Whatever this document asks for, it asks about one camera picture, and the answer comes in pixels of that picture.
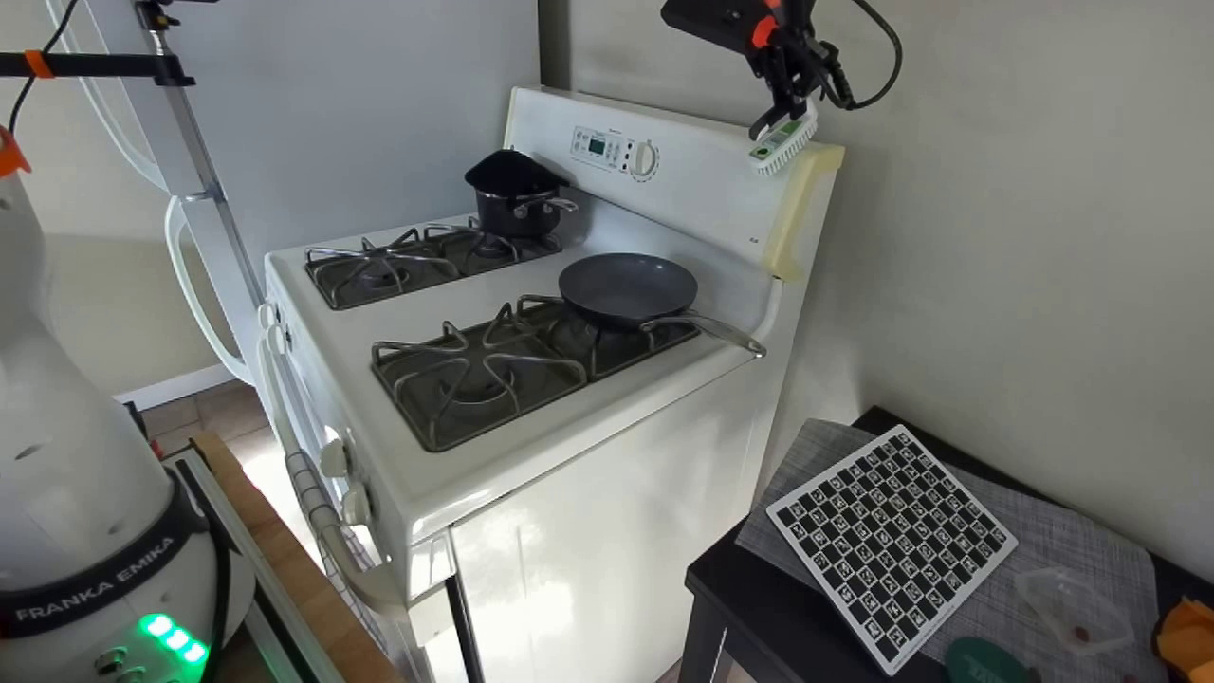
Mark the metal camera stand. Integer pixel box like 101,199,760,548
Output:
0,0,273,320

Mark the clear plastic container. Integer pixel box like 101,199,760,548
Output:
1017,567,1137,655

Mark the grey mat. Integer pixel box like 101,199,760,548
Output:
736,416,1170,683

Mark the white oven door handle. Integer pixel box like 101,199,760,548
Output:
259,301,399,587

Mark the black burner grate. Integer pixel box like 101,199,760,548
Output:
303,218,569,315
368,291,705,454

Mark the wooden board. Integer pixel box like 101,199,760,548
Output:
187,428,410,683

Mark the white gas stove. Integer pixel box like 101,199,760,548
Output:
259,82,848,683

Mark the black saucepan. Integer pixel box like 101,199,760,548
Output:
464,148,587,251

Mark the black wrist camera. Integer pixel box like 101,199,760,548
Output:
655,0,767,46

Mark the orange object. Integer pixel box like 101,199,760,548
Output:
1152,596,1214,683

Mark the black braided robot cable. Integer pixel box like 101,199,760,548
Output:
815,0,912,119

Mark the aluminium frame rail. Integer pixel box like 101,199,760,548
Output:
162,450,318,683

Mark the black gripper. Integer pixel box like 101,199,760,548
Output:
745,0,846,141

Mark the green round object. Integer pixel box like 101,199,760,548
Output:
946,635,1043,683

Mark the dark grey frying pan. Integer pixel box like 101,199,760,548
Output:
558,251,769,361

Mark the black side table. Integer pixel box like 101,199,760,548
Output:
679,402,1214,683

